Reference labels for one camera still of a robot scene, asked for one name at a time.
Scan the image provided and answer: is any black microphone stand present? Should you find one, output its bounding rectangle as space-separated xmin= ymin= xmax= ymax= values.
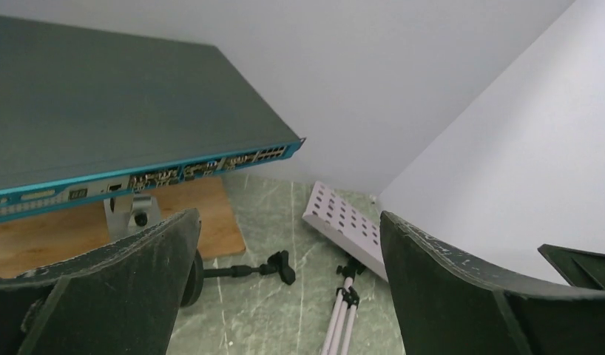
xmin=180 ymin=250 xmax=296 ymax=308

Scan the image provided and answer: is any lilac music stand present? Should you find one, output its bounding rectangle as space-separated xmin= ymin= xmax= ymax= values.
xmin=302 ymin=181 xmax=387 ymax=354

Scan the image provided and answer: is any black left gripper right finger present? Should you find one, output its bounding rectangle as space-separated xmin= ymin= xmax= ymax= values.
xmin=379 ymin=211 xmax=605 ymax=354

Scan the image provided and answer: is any black right arm gripper finger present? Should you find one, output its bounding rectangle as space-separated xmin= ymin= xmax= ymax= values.
xmin=538 ymin=244 xmax=605 ymax=291

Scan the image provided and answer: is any silver metal bracket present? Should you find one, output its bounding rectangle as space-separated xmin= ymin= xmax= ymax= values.
xmin=104 ymin=193 xmax=162 ymax=242

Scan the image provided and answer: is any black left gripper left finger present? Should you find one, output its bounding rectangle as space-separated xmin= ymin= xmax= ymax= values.
xmin=0 ymin=209 xmax=201 ymax=354

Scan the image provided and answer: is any wooden base board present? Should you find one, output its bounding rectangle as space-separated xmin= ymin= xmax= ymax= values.
xmin=0 ymin=176 xmax=247 ymax=280

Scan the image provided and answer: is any grey teal network switch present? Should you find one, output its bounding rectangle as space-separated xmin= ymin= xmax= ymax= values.
xmin=0 ymin=16 xmax=304 ymax=223

